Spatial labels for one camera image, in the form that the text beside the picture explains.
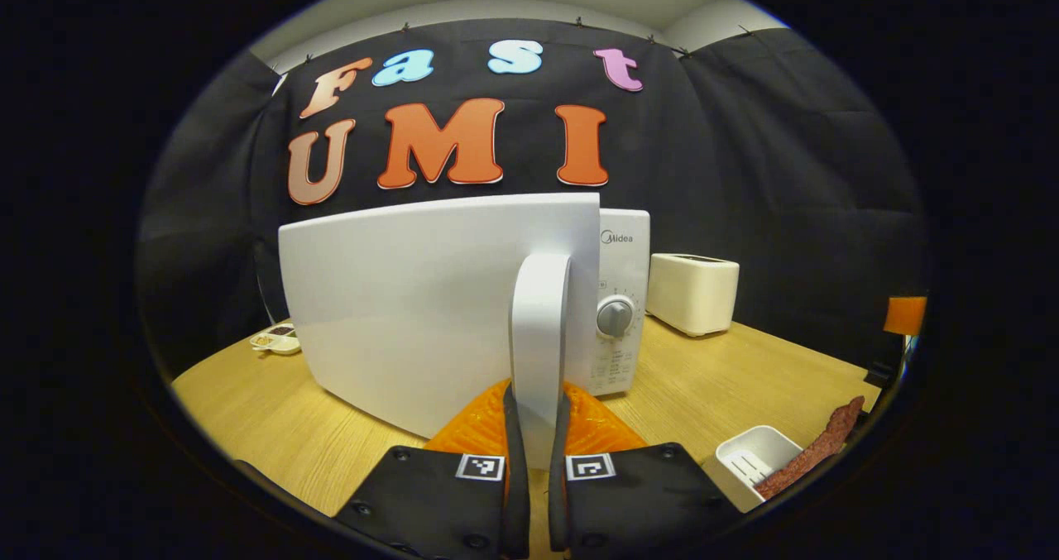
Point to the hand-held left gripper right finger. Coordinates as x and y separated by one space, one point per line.
559 477

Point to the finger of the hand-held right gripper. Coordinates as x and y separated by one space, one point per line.
904 315

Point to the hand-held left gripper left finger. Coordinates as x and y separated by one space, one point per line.
517 477

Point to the brown meat strip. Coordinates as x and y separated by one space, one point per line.
815 452

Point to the white microwave oven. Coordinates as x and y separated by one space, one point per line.
414 312

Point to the white ribbed tray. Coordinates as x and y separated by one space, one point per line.
749 461

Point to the white toaster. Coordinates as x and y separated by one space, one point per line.
691 295

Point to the white divided bean dish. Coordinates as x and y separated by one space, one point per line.
277 342

